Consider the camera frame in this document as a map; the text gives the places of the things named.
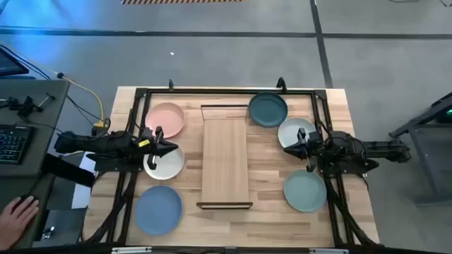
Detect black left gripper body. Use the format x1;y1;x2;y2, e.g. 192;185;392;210
141;126;165;171

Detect silver metal bracket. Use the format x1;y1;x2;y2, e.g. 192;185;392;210
111;246;153;254
309;248;350;254

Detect light grey plate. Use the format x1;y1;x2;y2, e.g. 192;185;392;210
277;117;318;149

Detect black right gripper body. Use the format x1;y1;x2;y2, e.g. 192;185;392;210
297;127;321;174

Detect pink plate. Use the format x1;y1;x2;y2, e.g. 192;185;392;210
145;102;186;139

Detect black keyboard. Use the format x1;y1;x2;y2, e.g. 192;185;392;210
0;123;35;166

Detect black metal cart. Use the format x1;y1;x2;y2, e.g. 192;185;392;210
388;91;452;207

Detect dark grey desk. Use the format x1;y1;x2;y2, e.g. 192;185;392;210
0;79;71;250

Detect white paper sheet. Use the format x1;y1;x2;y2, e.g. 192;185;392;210
72;151;98;210

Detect white plate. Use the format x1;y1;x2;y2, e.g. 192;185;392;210
143;140;186;181

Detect yellow cable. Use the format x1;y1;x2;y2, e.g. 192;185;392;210
56;72;107;128

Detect dark teal plate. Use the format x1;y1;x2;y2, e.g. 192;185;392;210
248;92;289;128

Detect light green plate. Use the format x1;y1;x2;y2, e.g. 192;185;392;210
282;169;328;214

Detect black computer monitor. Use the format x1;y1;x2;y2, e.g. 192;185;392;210
0;47;30;77

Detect black desk clamp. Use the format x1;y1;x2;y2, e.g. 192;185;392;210
0;92;57;120

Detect black strap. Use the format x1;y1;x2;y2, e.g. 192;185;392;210
41;153;96;188

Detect black aluminium table frame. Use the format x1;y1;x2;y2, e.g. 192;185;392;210
83;86;381;248

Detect person's hand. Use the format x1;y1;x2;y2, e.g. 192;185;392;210
0;195;40;250

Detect small metal clip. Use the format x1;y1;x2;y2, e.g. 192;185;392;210
41;225;56;241

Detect blue plate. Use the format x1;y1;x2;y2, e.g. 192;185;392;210
135;185;184;236

